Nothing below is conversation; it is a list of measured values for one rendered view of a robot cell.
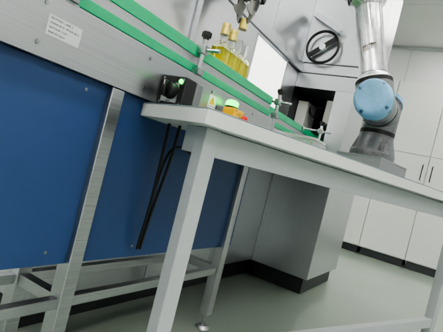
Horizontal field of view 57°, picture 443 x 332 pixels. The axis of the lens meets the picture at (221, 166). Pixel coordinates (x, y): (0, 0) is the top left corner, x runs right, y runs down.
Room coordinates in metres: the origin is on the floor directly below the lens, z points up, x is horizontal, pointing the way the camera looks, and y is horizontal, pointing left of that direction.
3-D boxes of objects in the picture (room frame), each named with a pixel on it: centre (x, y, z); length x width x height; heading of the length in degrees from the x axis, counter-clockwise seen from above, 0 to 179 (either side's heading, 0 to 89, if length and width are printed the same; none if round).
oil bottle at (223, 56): (1.54, 0.11, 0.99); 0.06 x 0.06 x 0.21; 61
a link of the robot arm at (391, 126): (1.41, -0.49, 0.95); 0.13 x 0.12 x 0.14; 149
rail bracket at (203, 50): (1.19, 0.12, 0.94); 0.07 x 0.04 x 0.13; 60
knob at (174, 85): (1.03, 0.18, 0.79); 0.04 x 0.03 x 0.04; 60
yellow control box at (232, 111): (1.32, 0.01, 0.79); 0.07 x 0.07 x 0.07; 60
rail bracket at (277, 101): (1.73, -0.15, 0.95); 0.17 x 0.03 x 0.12; 60
